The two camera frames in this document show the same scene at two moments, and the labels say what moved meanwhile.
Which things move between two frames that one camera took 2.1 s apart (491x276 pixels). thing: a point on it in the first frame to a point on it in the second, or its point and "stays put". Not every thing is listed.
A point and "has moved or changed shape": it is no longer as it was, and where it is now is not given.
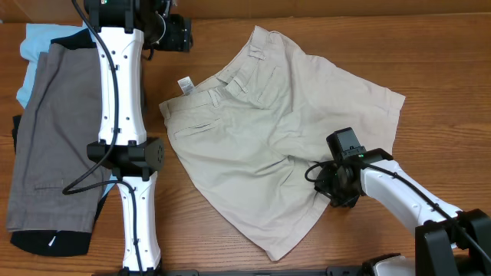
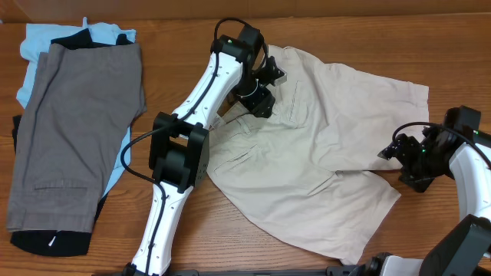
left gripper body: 176,37 to 253,95
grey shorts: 54,185 stays put
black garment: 54,243 stays put
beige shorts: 255,142 has moved or changed shape
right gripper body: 334,195 to 401,149
